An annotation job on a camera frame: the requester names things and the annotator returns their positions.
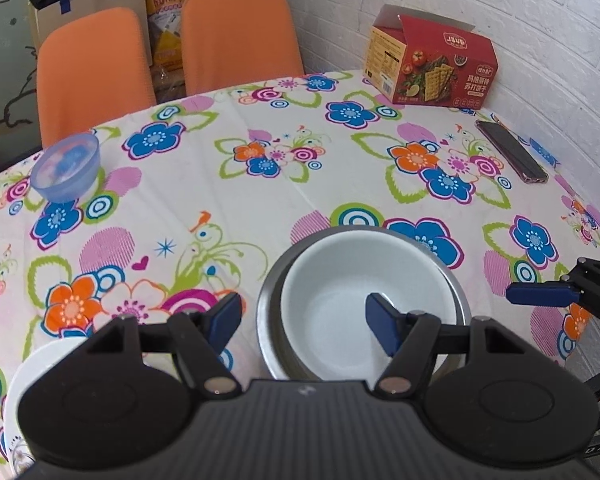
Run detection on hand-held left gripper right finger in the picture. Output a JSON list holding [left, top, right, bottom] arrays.
[[365, 292, 528, 393]]

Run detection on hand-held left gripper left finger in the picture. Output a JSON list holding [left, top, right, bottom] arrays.
[[87, 292, 244, 393]]

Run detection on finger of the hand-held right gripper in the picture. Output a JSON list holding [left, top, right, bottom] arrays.
[[506, 257, 600, 322]]

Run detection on stainless steel bowl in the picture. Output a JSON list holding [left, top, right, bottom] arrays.
[[256, 226, 473, 381]]

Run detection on white ceramic bowl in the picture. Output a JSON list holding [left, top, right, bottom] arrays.
[[280, 232, 458, 381]]

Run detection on white plate with flower print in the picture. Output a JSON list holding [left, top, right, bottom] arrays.
[[2, 337, 88, 478]]

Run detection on smartphone in dark case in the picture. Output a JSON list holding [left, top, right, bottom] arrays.
[[475, 120, 550, 185]]

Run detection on translucent blue bowl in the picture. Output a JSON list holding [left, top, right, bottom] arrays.
[[31, 132, 101, 202]]

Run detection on red cracker box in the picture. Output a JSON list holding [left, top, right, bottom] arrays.
[[364, 3, 501, 110]]

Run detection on orange chair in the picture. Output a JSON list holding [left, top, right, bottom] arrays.
[[181, 0, 306, 97], [36, 7, 156, 148]]

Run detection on yellow snack bag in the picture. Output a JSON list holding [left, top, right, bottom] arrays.
[[145, 0, 188, 72]]

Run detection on brown cardboard box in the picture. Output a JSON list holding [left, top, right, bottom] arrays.
[[32, 0, 153, 68]]

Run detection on frosted glass door with cat drawing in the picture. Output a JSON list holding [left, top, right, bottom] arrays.
[[0, 0, 41, 171]]

